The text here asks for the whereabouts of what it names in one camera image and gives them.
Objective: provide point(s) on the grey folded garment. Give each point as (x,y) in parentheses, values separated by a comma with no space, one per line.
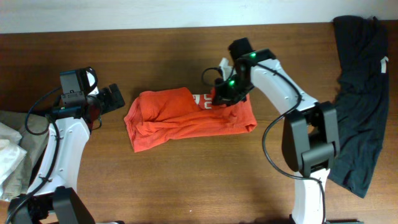
(19,181)

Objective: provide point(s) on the black t-shirt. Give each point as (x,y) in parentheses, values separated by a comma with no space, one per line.
(362,102)

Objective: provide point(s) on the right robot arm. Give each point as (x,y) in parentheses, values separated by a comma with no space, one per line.
(310,139)

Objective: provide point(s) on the red t-shirt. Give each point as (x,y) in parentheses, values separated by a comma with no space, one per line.
(156,117)

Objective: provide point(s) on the white folded garment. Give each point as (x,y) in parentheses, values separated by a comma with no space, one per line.
(11,153)

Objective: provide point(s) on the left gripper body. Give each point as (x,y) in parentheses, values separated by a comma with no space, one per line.
(111,98)

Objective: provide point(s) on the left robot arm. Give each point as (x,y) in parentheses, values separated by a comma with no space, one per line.
(53,189)

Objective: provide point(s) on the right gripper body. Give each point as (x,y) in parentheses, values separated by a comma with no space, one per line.
(224,96)

